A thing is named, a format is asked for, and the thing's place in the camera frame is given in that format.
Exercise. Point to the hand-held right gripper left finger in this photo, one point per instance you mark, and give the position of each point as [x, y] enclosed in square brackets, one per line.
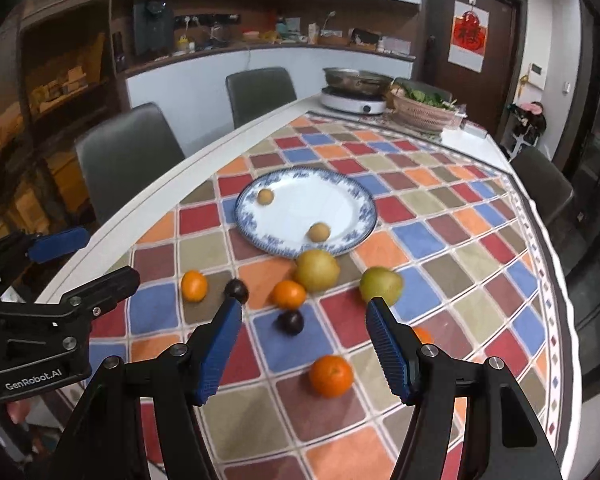
[219, 350]

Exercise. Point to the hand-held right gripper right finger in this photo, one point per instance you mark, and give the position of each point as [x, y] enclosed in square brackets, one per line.
[387, 350]

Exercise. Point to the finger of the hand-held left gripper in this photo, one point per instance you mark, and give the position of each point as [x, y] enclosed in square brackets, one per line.
[60, 244]
[105, 287]

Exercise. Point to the orange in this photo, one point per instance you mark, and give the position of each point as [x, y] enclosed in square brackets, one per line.
[194, 285]
[288, 294]
[331, 376]
[423, 335]

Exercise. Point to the dark plum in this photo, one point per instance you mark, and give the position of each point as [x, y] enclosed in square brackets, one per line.
[236, 289]
[290, 321]

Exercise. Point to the green pear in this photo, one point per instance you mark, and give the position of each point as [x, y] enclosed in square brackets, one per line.
[380, 285]

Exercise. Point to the yellow pear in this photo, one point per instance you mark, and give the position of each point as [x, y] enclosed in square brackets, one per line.
[316, 270]

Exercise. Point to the blue patterned white plate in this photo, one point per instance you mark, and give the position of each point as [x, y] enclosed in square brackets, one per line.
[310, 205]

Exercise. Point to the person's left hand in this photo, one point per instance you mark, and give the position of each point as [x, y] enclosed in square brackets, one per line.
[19, 414]

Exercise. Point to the wooden shelving unit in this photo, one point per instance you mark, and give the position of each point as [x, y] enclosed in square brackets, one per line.
[45, 110]

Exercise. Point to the small brown fruit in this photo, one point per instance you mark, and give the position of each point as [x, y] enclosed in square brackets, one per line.
[318, 232]
[265, 196]

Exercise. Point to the woven basket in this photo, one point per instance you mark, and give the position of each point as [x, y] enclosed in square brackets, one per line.
[422, 116]

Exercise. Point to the white induction cooker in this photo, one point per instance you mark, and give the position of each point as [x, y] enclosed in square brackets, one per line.
[350, 103]

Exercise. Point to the green leafy vegetables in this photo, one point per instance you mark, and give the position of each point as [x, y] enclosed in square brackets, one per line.
[422, 96]

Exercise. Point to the black socket strip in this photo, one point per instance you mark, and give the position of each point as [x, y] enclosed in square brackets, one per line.
[205, 19]

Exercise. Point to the dark rack with pink cloth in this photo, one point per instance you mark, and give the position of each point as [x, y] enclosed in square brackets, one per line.
[527, 117]

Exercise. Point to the metal pot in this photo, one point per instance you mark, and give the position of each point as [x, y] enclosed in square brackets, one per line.
[355, 80]

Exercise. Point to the orange hanging ornament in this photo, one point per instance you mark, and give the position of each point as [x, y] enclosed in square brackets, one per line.
[524, 85]

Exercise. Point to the glass sliding door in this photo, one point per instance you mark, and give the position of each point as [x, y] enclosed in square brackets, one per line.
[597, 135]

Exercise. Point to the black box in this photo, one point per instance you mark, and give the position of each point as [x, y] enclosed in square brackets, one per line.
[365, 39]

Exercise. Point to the white carton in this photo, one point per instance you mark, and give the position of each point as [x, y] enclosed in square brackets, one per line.
[314, 34]

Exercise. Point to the wooden counter shelf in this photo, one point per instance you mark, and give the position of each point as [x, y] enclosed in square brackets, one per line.
[280, 5]

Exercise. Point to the red and white door poster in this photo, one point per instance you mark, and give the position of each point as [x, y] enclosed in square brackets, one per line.
[467, 35]

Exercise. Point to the brown wooden door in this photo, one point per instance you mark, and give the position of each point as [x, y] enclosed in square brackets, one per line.
[440, 20]

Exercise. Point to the black wall appliance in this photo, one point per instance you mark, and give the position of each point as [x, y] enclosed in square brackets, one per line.
[152, 30]

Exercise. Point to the white wall switch panel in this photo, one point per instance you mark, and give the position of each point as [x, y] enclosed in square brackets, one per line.
[536, 74]

